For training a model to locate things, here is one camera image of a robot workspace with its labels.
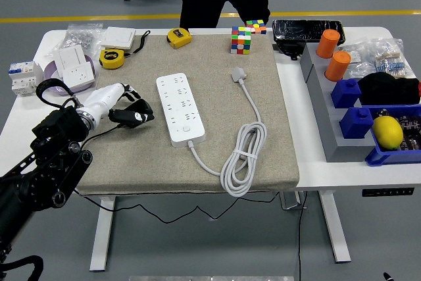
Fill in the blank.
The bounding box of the large colourful puzzle cube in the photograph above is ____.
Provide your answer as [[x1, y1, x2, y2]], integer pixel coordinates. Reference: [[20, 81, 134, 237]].
[[230, 26, 253, 55]]

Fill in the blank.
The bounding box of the yellow lemon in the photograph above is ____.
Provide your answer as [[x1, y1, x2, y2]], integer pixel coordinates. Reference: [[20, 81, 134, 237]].
[[372, 115, 405, 151]]

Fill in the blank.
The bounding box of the white wall socket outlet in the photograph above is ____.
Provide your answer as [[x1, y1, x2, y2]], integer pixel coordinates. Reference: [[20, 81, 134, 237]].
[[62, 62, 96, 90]]

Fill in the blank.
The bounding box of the white circuit breaker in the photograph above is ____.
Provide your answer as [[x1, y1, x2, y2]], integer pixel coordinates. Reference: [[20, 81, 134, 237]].
[[9, 61, 44, 97]]

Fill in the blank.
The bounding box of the black adapter cord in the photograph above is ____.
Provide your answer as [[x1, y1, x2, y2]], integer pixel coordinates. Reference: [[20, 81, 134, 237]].
[[74, 123, 283, 224]]

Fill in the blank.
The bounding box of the white double rocker switch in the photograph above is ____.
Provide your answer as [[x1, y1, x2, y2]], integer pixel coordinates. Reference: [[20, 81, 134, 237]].
[[53, 45, 91, 76]]

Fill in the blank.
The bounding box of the black table control panel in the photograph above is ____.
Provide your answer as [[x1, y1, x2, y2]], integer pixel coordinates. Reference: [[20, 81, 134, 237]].
[[361, 187, 415, 198]]

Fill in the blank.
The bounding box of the white power strip cord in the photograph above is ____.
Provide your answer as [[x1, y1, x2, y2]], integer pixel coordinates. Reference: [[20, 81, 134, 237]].
[[187, 66, 268, 199]]

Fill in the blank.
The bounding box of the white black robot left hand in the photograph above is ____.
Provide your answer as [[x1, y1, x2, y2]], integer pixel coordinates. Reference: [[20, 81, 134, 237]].
[[82, 82, 155, 130]]

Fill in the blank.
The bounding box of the clear bag of resistors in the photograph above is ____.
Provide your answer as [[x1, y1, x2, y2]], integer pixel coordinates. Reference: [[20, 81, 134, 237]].
[[371, 38, 414, 80]]

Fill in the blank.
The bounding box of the black cloth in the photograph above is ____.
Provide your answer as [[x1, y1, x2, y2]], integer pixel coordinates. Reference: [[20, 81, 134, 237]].
[[357, 71, 421, 107]]

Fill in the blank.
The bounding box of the yellow tape measure with strap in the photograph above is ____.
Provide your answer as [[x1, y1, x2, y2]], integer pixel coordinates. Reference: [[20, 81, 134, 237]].
[[99, 48, 126, 70]]

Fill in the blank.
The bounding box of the black power adapter plug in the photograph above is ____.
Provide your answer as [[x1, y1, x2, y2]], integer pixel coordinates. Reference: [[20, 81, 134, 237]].
[[123, 98, 155, 120]]

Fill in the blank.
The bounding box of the blue plastic bin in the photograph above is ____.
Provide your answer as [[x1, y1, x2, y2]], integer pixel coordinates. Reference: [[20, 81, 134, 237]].
[[364, 104, 421, 167]]

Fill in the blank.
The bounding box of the black hanging cable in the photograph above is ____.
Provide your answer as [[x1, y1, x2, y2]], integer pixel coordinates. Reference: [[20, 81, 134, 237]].
[[297, 191, 309, 281]]

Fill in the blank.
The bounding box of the clear plastic parts bag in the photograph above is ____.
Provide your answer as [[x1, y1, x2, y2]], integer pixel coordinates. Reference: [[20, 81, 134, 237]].
[[340, 42, 378, 80]]

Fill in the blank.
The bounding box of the black tape measure strap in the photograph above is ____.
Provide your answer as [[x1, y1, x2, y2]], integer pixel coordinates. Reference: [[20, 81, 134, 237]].
[[124, 30, 151, 59]]

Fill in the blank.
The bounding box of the white wall switch plate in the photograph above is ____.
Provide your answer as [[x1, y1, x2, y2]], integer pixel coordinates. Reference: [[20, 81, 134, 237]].
[[99, 26, 136, 50]]

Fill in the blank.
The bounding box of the orange cylinder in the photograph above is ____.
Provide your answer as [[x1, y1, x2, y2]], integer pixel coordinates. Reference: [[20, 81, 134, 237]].
[[324, 51, 353, 83], [316, 29, 341, 59]]

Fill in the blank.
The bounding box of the beige fabric mat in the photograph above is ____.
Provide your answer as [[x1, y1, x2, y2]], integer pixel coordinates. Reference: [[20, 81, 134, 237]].
[[76, 33, 301, 196]]

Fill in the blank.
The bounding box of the clear bag of screws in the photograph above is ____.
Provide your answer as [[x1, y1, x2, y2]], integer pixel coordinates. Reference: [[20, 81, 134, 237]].
[[45, 22, 104, 60]]

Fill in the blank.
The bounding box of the small colourful puzzle cube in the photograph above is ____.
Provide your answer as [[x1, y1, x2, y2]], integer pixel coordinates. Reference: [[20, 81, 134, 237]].
[[245, 18, 268, 36]]

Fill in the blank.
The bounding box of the black plastic tray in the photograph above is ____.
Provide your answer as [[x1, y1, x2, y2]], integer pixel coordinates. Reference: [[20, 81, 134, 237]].
[[272, 19, 347, 47]]

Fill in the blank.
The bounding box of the white power strip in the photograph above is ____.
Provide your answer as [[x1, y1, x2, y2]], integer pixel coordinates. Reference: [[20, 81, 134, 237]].
[[155, 72, 207, 149]]

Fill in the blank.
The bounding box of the grey stepped block holder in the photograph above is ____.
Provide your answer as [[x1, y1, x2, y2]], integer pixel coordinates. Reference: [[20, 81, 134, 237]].
[[299, 43, 376, 163]]

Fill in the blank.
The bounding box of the blue plastic block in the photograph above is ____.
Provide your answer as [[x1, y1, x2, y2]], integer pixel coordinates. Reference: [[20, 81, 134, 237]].
[[330, 78, 362, 109], [339, 107, 375, 140]]

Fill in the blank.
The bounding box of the purple bowl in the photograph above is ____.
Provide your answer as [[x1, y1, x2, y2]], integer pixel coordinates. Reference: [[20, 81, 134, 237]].
[[43, 53, 97, 97]]

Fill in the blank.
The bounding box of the grey metal bracket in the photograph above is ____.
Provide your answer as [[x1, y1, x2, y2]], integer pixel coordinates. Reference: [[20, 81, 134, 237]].
[[279, 191, 307, 211]]

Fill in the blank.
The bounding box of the white table leg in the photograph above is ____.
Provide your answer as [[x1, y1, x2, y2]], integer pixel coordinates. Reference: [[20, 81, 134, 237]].
[[318, 191, 352, 264], [89, 195, 116, 272]]

